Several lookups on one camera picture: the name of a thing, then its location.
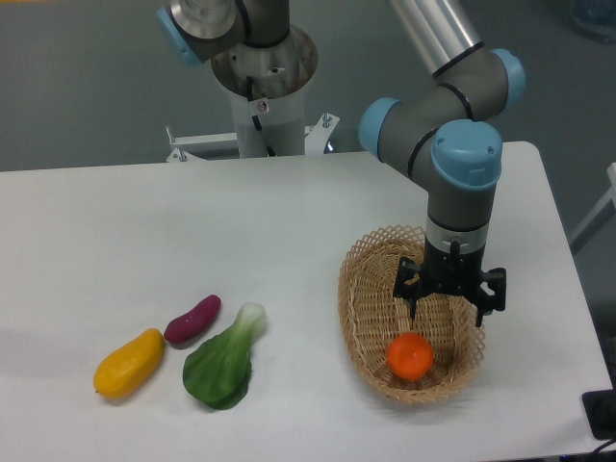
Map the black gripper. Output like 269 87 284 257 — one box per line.
393 242 506 328

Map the orange fruit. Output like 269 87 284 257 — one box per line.
386 332 434 381

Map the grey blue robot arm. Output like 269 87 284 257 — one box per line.
157 1 526 316

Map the woven wicker basket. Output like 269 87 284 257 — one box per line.
338 225 485 404

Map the black box at edge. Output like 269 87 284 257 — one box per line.
581 390 615 440

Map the green bok choy leaf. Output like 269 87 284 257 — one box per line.
182 302 267 410

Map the purple sweet potato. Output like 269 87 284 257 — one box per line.
164 295 221 345

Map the yellow mango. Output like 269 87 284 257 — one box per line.
93 328 166 399

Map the white frame at right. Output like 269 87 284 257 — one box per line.
568 163 615 255

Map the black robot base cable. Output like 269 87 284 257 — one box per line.
245 75 277 158

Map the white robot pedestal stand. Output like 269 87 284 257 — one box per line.
167 26 340 162

